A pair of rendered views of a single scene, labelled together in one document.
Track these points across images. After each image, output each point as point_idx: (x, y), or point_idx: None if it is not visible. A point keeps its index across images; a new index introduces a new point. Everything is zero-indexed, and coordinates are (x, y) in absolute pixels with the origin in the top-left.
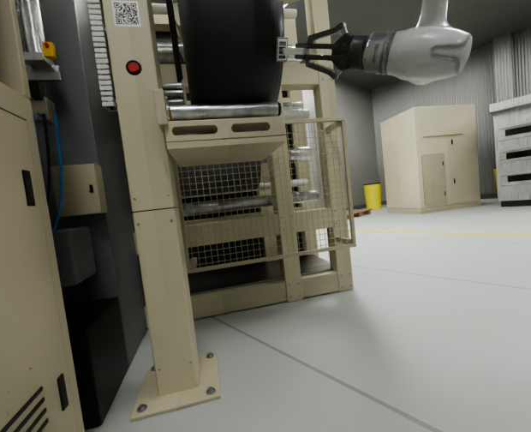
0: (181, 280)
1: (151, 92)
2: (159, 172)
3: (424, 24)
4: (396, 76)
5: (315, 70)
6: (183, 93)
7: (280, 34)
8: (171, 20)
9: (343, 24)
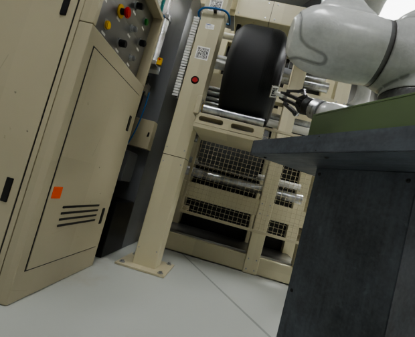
0: (171, 201)
1: (198, 93)
2: (185, 137)
3: (353, 101)
4: None
5: None
6: None
7: (275, 83)
8: None
9: (303, 89)
